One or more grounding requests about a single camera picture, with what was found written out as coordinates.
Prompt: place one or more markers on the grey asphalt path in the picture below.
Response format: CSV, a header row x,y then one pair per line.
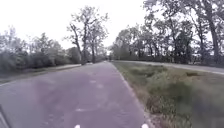
x,y
83,96

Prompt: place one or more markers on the robot's own part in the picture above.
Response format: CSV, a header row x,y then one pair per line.
x,y
77,126
144,126

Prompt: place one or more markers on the pale side road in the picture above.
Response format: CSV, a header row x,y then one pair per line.
x,y
196,67

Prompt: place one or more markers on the cluster of bare trees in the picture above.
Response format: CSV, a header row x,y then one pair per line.
x,y
87,33

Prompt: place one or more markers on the row of hedge bushes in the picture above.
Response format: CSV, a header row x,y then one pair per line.
x,y
30,56

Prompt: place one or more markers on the grass strip beside hedge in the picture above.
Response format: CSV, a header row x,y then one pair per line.
x,y
33,71

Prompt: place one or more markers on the grass verge between paths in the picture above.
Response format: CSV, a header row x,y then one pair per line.
x,y
173,93

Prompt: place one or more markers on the row of tall trees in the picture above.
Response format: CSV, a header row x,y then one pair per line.
x,y
180,33

